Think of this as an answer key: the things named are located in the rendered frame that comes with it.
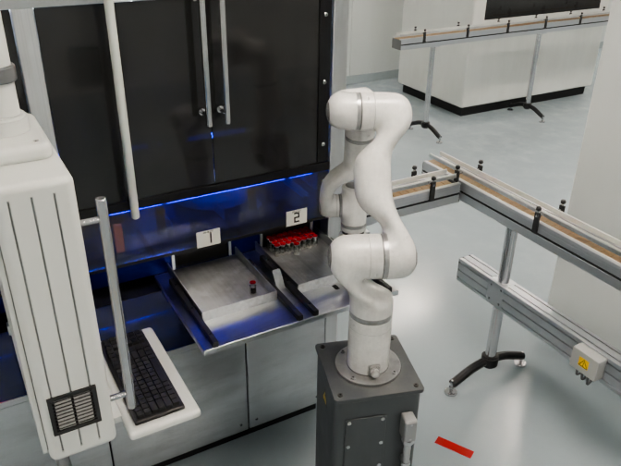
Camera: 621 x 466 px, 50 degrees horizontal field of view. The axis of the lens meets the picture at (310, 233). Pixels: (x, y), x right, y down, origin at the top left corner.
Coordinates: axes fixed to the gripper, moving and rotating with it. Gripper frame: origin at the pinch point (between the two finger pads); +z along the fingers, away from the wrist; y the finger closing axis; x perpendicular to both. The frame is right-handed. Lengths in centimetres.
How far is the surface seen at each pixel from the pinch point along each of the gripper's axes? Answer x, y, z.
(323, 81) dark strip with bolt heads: -26, -3, -59
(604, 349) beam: 41, -88, 37
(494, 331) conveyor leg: -13, -88, 61
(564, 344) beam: 26, -86, 43
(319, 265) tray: -13.8, 4.7, 3.5
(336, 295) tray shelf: 5.3, 8.9, 4.4
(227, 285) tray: -17.2, 38.6, 3.9
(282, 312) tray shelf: 5.8, 29.5, 4.7
